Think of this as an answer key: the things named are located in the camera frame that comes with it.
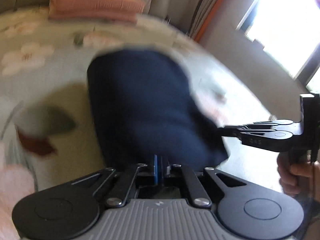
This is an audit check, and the navy blue striped hoodie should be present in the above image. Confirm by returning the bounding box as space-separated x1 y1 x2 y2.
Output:
87 49 228 171

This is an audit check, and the person's right hand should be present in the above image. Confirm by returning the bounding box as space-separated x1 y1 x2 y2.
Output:
277 153 319 202

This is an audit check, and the floral green bedspread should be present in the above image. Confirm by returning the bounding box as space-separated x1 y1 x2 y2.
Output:
1 7 269 239

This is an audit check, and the beige and orange curtain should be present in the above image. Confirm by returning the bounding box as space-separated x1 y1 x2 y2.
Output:
184 0 237 43

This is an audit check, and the bright window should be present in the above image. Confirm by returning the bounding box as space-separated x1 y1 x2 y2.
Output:
237 0 319 91

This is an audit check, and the folded pink blanket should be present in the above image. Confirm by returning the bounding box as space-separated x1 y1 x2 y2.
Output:
48 0 145 23

